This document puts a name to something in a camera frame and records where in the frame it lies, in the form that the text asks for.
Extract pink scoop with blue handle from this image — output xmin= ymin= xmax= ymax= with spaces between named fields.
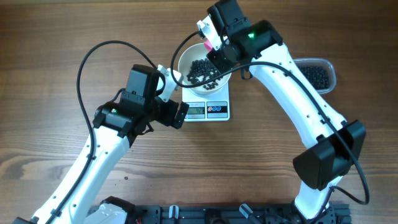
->
xmin=204 ymin=40 xmax=213 ymax=52

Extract white digital kitchen scale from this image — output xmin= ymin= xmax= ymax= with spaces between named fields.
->
xmin=182 ymin=84 xmax=230 ymax=122

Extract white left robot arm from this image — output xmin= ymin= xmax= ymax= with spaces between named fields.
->
xmin=30 ymin=65 xmax=188 ymax=223

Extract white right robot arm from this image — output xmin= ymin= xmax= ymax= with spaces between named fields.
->
xmin=199 ymin=1 xmax=366 ymax=222

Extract black beans in bowl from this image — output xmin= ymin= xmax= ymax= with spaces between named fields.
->
xmin=187 ymin=59 xmax=220 ymax=85

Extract white round bowl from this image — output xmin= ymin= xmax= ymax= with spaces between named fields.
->
xmin=178 ymin=44 xmax=231 ymax=95

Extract black beans in container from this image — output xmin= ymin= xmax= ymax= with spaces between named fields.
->
xmin=299 ymin=66 xmax=330 ymax=90

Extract clear plastic container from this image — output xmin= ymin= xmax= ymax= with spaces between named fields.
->
xmin=294 ymin=58 xmax=336 ymax=95

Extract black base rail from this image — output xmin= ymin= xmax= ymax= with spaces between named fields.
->
xmin=130 ymin=203 xmax=352 ymax=224

